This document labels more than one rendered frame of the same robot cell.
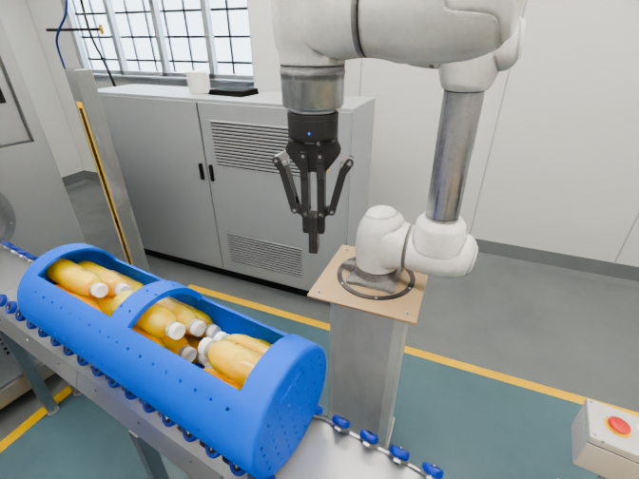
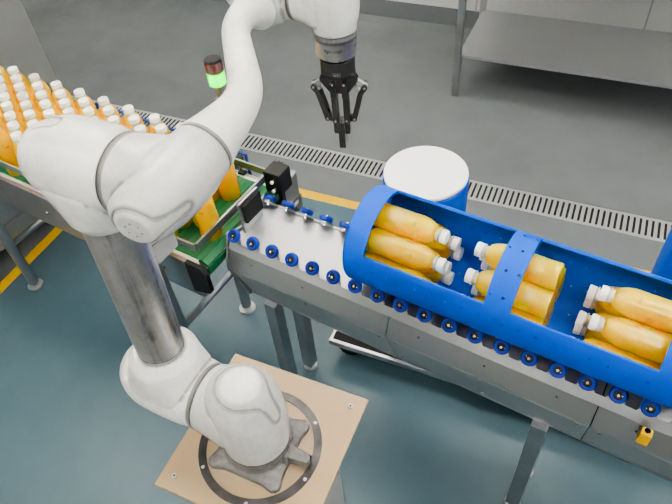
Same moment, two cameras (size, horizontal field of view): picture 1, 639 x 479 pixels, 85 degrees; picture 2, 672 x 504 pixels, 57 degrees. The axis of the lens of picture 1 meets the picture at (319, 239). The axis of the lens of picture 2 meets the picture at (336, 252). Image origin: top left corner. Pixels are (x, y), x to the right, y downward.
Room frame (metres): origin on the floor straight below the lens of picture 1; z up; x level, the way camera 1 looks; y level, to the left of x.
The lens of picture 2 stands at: (1.74, 0.07, 2.37)
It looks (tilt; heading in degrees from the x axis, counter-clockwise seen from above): 47 degrees down; 185
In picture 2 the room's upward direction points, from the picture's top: 6 degrees counter-clockwise
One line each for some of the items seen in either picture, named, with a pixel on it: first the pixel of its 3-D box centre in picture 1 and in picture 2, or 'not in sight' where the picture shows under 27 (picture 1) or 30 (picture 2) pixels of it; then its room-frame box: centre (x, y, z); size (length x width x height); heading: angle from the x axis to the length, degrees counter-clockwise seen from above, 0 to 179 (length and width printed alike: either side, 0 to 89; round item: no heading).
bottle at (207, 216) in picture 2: not in sight; (205, 212); (0.27, -0.47, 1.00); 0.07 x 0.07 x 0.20
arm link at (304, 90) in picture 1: (312, 89); (336, 42); (0.54, 0.01, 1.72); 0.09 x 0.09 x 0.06
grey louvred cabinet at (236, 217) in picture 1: (231, 189); not in sight; (2.69, 0.72, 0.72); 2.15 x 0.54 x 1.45; 68
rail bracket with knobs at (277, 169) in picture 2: not in sight; (277, 179); (0.06, -0.26, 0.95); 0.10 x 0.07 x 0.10; 150
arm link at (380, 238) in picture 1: (381, 237); (244, 408); (1.08, -0.22, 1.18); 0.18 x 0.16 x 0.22; 65
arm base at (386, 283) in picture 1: (371, 268); (266, 442); (1.09, -0.19, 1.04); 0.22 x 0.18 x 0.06; 67
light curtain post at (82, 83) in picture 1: (142, 277); not in sight; (1.29, 0.80, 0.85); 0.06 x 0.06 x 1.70; 60
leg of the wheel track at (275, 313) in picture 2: not in sight; (284, 350); (0.35, -0.30, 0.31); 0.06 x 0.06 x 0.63; 60
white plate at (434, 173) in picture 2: not in sight; (425, 172); (0.15, 0.25, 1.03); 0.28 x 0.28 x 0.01
